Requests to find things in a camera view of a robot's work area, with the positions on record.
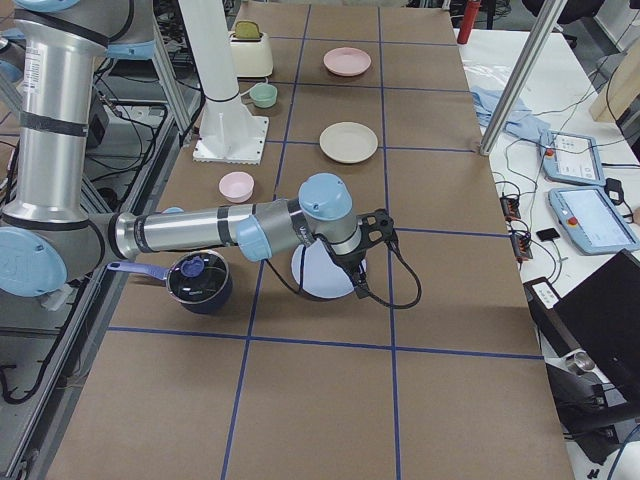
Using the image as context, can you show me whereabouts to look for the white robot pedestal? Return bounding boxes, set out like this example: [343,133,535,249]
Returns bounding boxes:
[179,0,269,165]

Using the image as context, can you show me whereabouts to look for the black laptop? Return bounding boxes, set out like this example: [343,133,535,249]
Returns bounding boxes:
[524,250,639,464]

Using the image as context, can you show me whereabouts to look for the upper teach pendant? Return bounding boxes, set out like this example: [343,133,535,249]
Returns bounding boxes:
[539,130,605,187]

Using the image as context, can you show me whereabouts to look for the cream toaster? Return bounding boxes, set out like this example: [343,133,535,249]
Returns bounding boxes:
[229,20,274,78]

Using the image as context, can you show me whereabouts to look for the aluminium frame post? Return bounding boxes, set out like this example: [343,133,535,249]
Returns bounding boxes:
[479,0,567,156]

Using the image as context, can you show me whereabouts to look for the light blue cloth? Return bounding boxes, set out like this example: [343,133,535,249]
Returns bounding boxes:
[470,84,552,141]

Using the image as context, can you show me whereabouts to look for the teach pendant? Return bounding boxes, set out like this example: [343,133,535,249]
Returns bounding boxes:
[539,130,605,187]
[548,186,639,255]

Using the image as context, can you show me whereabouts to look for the pink bowl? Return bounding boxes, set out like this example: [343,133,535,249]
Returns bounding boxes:
[218,171,255,203]

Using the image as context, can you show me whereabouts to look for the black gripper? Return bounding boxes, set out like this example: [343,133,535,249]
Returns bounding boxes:
[327,239,370,299]

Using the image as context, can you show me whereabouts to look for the lower teach pendant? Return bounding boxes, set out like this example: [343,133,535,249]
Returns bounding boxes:
[548,186,639,255]

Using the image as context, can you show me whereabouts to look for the red bottle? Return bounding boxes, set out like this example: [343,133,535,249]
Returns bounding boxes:
[457,0,481,45]

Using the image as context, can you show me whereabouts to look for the blue plate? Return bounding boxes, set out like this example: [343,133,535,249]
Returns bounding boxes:
[291,241,354,299]

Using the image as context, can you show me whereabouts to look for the dark blue lidded pot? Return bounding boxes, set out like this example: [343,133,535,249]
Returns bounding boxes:
[107,250,233,315]

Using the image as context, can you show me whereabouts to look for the green bowl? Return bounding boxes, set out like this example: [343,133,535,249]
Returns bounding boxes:
[249,83,278,109]

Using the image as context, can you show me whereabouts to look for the cream plate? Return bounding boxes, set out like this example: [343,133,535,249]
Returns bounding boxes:
[319,122,378,164]

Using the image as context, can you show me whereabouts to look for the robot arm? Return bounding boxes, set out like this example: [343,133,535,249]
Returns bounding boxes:
[1,1,368,297]

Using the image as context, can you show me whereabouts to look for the pink plate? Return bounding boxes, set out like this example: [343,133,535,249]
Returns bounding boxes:
[323,47,372,77]

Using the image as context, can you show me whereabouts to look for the light blue cup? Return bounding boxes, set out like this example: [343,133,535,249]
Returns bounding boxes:
[160,207,184,216]

